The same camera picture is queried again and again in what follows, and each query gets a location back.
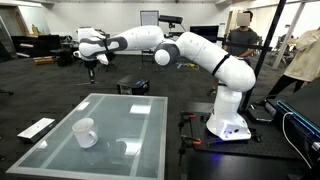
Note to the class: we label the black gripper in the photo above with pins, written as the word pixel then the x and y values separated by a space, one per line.
pixel 90 64

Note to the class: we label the black cabinet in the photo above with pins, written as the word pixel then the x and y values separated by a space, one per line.
pixel 36 45

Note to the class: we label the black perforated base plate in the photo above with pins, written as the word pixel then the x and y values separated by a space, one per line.
pixel 266 146

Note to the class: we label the black power box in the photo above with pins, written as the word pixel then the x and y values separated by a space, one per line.
pixel 259 116

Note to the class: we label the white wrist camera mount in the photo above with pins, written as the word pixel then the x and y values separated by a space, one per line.
pixel 102 59

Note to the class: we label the black monitor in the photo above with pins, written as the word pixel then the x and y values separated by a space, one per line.
pixel 206 31

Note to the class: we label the white slanted column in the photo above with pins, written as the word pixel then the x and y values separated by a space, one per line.
pixel 289 30

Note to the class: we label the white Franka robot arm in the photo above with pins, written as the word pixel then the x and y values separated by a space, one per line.
pixel 200 53

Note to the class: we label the yellow wooden box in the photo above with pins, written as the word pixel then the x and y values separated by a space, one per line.
pixel 43 60

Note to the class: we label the white ceramic mug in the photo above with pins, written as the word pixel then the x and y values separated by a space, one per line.
pixel 85 133

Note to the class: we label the black slanted pole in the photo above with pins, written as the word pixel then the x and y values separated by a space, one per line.
pixel 263 56

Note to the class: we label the person in grey shirt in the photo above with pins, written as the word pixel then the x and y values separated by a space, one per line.
pixel 241 40

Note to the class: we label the person in cream shirt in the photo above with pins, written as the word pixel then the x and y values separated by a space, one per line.
pixel 305 56

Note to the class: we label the black camera on stand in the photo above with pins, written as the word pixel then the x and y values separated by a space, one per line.
pixel 170 19

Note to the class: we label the black equipment with blue light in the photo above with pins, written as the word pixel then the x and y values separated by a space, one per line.
pixel 300 130

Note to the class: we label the black box with blue label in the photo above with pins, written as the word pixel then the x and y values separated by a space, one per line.
pixel 133 86

